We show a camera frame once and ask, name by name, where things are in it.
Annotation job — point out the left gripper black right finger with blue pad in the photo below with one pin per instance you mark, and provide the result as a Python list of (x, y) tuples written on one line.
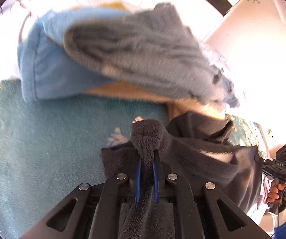
[(206, 214)]

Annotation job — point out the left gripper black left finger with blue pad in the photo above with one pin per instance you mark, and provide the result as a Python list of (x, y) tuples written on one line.
[(91, 211)]

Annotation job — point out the black and cream fleece jacket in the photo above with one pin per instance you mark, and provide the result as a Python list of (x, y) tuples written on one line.
[(195, 147)]

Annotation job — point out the person's right hand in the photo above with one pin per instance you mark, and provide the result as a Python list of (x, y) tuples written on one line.
[(275, 192)]

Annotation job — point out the teal floral plush blanket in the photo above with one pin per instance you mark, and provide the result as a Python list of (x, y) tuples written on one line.
[(49, 147)]

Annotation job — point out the tan fleece blanket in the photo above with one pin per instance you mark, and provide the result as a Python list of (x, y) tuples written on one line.
[(176, 107)]

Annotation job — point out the light blue garment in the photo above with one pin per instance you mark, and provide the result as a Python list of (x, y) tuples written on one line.
[(46, 71)]

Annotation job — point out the grey fleece garment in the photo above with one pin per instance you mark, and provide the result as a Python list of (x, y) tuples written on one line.
[(153, 50)]

